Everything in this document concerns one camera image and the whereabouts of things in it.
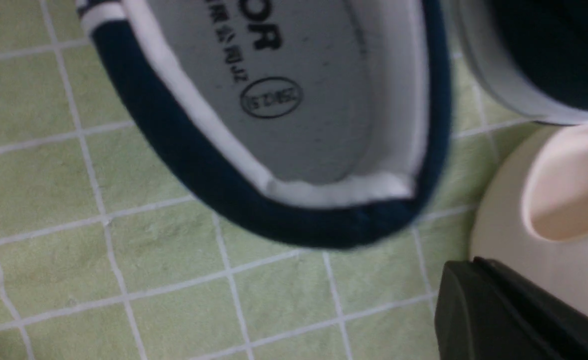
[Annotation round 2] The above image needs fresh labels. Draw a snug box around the green checkered table cloth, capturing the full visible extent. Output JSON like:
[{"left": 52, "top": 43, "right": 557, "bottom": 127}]
[{"left": 0, "top": 0, "right": 540, "bottom": 360}]

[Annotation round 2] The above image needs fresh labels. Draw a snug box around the navy slip-on shoe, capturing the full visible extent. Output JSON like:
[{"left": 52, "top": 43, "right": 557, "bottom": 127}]
[
  {"left": 451, "top": 0, "right": 588, "bottom": 126},
  {"left": 75, "top": 0, "right": 452, "bottom": 249}
]

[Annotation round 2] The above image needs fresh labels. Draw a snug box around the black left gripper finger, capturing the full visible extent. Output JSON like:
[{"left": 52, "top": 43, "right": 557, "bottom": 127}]
[{"left": 435, "top": 257, "right": 588, "bottom": 360}]

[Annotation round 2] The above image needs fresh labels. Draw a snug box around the cream foam slide left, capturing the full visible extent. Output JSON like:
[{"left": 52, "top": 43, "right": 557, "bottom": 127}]
[{"left": 470, "top": 123, "right": 588, "bottom": 316}]

